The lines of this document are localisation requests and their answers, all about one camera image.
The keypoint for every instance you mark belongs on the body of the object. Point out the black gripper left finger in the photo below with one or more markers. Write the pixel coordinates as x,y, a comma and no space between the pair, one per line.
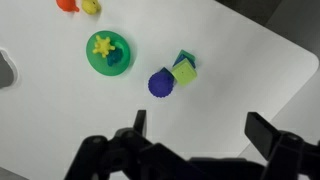
140,121

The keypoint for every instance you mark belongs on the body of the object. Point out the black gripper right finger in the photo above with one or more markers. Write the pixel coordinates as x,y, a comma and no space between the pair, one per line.
261,133

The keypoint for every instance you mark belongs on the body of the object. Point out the light green block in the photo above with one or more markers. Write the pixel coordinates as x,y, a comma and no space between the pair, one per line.
184,72

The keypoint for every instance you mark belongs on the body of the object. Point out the small dark blue block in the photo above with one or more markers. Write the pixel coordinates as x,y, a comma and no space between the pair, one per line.
166,71

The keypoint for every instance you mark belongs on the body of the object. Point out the green bowl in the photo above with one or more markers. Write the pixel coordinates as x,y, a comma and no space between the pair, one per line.
100,60

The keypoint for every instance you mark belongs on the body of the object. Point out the dark teal toy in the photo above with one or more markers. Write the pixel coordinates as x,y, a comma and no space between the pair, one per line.
115,57

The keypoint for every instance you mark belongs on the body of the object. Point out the yellow spiky toy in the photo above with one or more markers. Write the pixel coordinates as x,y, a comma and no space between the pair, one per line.
103,46

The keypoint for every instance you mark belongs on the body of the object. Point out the yellow rubber duck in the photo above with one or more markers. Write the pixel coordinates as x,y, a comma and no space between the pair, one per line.
90,6

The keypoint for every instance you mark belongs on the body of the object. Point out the orange rubber toy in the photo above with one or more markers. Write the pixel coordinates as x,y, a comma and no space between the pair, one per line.
66,4

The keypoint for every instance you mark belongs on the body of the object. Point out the grey rounded object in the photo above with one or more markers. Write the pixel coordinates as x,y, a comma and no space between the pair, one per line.
5,71

